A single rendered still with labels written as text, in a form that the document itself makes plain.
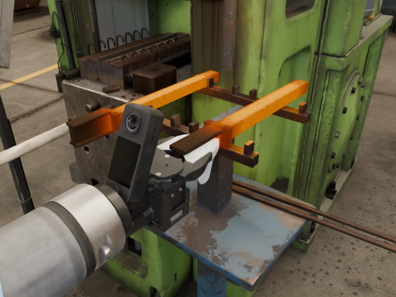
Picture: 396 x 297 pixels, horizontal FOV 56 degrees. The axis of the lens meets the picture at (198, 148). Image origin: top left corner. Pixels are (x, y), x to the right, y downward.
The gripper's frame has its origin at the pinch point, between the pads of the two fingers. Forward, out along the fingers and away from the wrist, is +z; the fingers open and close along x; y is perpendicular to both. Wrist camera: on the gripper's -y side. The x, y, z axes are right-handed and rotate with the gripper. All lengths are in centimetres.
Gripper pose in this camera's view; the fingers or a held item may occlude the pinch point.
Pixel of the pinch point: (208, 137)
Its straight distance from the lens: 55.9
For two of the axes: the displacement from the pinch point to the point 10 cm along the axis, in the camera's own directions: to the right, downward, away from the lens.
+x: 7.8, 3.3, -5.3
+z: 6.2, -3.9, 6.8
